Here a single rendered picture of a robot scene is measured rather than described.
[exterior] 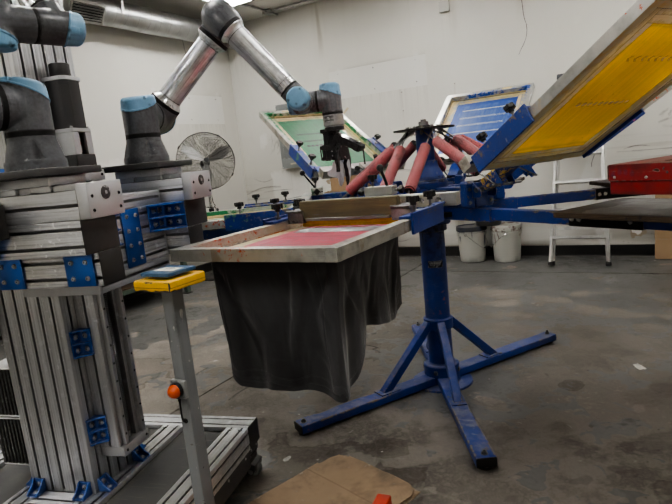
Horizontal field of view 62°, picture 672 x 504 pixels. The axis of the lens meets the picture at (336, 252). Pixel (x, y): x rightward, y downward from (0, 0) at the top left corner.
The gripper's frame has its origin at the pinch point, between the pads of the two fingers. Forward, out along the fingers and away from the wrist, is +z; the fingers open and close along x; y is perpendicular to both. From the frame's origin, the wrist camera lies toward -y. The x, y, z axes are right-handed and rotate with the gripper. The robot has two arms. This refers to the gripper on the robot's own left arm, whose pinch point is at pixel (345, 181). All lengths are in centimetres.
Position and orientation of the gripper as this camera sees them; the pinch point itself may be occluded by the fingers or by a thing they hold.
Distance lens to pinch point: 204.3
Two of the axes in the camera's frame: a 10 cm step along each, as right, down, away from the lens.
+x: -4.8, 2.0, -8.5
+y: -8.7, 0.2, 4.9
